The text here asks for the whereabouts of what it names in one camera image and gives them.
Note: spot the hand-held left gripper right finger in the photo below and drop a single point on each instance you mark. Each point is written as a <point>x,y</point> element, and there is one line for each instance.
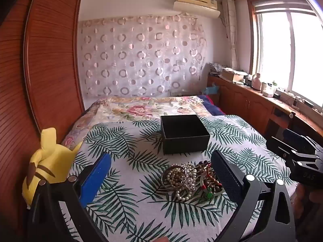
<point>225,179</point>

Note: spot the white jar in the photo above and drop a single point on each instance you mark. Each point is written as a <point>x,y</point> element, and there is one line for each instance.
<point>268,90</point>

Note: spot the pile of patterned packets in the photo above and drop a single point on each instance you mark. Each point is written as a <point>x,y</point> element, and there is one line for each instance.
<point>215,68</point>

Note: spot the silver filigree brooch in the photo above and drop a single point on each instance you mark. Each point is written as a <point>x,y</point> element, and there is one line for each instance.
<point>188,182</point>

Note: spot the low wooden cabinet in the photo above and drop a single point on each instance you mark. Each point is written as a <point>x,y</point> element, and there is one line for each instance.
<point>247,103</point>

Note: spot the beige wall air conditioner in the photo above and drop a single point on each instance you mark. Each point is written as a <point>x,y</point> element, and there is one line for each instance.
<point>195,3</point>

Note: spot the black box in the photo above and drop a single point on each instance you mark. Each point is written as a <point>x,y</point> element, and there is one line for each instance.
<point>185,143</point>

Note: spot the green bead charm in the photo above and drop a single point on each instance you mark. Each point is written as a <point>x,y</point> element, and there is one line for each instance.
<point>209,195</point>

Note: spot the dark blue blanket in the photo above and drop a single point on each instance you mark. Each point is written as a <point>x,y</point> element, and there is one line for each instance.
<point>214,107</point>

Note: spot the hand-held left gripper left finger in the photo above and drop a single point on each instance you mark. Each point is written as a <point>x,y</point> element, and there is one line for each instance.
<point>97,176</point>

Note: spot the teal tissue pack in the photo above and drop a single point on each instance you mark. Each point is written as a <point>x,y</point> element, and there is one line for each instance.
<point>212,90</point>

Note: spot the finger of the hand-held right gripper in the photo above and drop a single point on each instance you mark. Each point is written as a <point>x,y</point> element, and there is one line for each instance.
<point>277,146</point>
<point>294,137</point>

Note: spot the floral quilt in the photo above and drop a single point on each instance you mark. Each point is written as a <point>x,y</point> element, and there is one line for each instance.
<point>131,111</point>

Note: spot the yellow plush toy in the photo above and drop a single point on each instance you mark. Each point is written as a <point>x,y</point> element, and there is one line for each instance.
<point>45,161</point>

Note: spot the pink jug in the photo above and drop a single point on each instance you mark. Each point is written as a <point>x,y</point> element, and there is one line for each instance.
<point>257,82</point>

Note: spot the green leaf print blanket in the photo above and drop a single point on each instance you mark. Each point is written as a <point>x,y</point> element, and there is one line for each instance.
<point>131,161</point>

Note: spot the silver metal bangle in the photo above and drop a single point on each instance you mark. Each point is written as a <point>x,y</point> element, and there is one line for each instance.
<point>163,181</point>

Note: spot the grey roller blind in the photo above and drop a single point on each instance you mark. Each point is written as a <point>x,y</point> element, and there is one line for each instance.
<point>280,5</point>

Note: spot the sheer circle pattern curtain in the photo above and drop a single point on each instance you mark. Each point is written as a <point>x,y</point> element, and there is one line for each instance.
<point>141,55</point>

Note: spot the wooden slatted wardrobe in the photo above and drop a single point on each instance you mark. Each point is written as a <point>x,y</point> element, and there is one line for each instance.
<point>50,55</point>

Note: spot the person's right hand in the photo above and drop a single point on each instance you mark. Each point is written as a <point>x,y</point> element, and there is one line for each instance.
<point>310,206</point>

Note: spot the open cardboard box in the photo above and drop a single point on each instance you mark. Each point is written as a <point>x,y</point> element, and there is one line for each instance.
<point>232,75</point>

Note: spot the wooden framed window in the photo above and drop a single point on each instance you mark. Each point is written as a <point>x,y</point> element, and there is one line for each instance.
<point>282,50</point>

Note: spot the patterned tied window curtain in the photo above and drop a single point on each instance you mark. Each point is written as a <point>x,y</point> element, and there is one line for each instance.
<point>231,30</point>

